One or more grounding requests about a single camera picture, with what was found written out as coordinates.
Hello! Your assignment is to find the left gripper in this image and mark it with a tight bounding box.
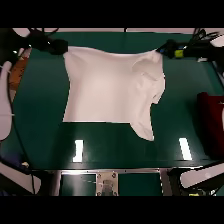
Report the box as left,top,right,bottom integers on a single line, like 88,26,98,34
48,38,70,56

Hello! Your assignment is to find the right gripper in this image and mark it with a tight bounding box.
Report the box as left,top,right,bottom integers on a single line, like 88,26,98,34
158,39,178,60

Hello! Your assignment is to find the white T-shirt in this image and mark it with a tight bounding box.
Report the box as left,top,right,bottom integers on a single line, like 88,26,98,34
62,45,167,142

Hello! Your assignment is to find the dark red garment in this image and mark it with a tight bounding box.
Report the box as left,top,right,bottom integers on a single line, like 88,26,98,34
196,92,224,158

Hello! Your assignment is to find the black cable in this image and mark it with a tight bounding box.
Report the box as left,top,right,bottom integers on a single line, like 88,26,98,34
7,89,37,196

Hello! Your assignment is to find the silver frame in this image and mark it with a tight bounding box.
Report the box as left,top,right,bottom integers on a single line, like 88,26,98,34
31,165,224,197

